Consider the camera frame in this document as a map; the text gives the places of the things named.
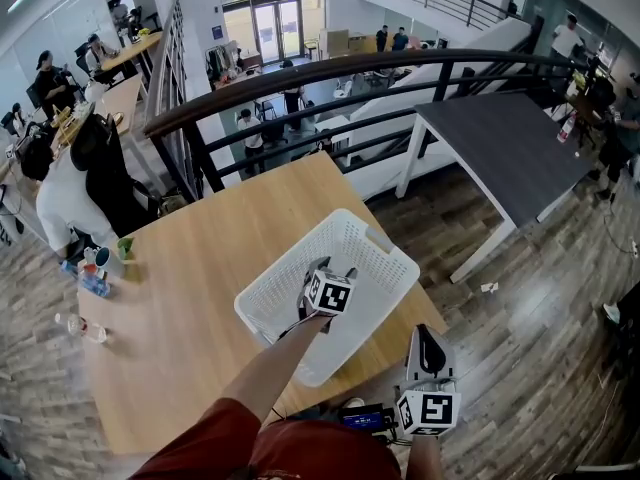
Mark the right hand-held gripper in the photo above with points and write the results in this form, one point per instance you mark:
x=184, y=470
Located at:
x=435, y=410

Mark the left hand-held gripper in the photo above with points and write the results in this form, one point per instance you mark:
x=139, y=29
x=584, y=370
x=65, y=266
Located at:
x=330, y=293

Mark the white plastic basket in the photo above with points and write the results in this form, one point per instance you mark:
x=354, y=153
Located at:
x=370, y=263

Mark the person's right forearm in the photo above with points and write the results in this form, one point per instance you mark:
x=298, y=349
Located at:
x=425, y=460

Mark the person's left forearm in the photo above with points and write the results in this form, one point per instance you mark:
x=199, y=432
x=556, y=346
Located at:
x=270, y=373

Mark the cardboard box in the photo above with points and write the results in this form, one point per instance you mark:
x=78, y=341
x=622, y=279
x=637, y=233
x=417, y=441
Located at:
x=334, y=43

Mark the person's white shoe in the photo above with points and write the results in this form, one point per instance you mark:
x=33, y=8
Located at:
x=353, y=402

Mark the black device blue screen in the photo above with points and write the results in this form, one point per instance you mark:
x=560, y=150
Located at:
x=364, y=420

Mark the white paper scrap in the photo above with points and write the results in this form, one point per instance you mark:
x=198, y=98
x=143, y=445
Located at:
x=490, y=287

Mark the person's dark red shirt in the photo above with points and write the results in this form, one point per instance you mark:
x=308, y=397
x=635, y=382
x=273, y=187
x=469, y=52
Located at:
x=300, y=453

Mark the small green object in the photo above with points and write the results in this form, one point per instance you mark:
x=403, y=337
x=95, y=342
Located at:
x=125, y=248

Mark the dark grey table white legs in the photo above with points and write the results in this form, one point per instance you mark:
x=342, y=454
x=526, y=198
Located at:
x=500, y=158

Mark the black railing wooden handrail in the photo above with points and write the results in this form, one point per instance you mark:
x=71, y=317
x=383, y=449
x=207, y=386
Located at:
x=300, y=74

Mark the white power strip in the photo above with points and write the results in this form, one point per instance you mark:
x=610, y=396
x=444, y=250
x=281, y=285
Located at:
x=635, y=249

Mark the blue label water bottle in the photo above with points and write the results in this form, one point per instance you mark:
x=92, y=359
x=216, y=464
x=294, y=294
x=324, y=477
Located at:
x=95, y=285

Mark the clear plastic bottle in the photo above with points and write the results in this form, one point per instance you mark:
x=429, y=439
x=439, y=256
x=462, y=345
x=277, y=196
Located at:
x=92, y=332

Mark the small white red bottle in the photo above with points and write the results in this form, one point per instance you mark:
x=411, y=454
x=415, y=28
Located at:
x=90, y=268

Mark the black office chair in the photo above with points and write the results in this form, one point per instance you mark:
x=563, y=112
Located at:
x=600, y=93
x=107, y=178

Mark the clothes rack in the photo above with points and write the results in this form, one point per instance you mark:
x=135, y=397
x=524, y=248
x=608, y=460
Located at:
x=220, y=63

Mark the white bottle red label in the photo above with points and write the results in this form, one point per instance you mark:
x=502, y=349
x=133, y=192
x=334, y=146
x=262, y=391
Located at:
x=566, y=129

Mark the glass entrance doors and windows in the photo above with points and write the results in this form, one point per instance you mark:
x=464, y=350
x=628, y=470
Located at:
x=275, y=28

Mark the white staircase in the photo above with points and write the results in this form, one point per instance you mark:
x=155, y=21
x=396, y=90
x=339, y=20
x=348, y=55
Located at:
x=500, y=33

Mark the white round vase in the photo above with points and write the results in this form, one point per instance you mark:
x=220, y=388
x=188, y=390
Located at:
x=93, y=91

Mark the light wooden office desk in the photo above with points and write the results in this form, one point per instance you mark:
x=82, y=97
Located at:
x=135, y=48

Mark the yellow flower bunch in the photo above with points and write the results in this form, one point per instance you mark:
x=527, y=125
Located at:
x=580, y=78

